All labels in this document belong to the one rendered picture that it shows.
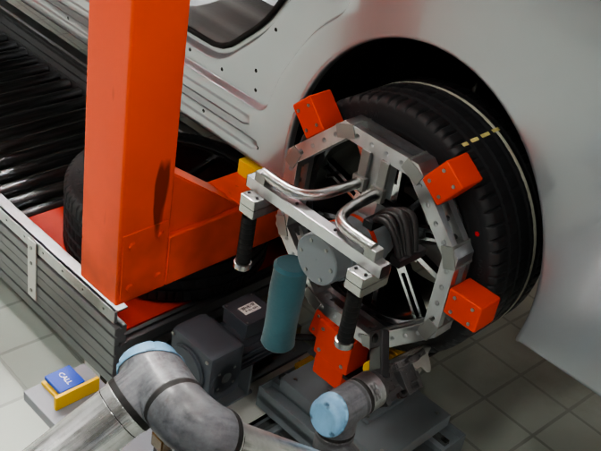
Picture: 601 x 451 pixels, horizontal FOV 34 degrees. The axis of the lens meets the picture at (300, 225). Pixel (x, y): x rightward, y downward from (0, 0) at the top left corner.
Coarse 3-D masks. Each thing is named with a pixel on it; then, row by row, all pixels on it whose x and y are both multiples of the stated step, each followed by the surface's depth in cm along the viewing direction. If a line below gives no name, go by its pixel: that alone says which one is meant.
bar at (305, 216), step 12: (252, 180) 223; (264, 192) 221; (276, 192) 219; (276, 204) 219; (288, 204) 216; (300, 204) 216; (300, 216) 214; (312, 216) 213; (312, 228) 213; (324, 228) 210; (336, 228) 210; (324, 240) 211; (336, 240) 208; (348, 240) 207; (348, 252) 207; (360, 252) 204; (360, 264) 205; (372, 264) 202; (384, 264) 202; (384, 276) 203
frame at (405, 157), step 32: (352, 128) 221; (384, 128) 222; (288, 160) 240; (416, 160) 212; (416, 192) 213; (288, 224) 249; (448, 224) 212; (448, 256) 212; (320, 288) 251; (448, 288) 215; (416, 320) 232; (448, 320) 224
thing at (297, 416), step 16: (272, 384) 288; (272, 400) 281; (288, 400) 284; (272, 416) 283; (288, 416) 278; (304, 416) 279; (288, 432) 280; (304, 432) 274; (448, 432) 283; (416, 448) 275; (432, 448) 276; (448, 448) 275
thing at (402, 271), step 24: (336, 168) 245; (360, 192) 241; (432, 240) 229; (408, 264) 238; (432, 264) 233; (384, 288) 257; (408, 288) 240; (432, 288) 258; (384, 312) 247; (408, 312) 246
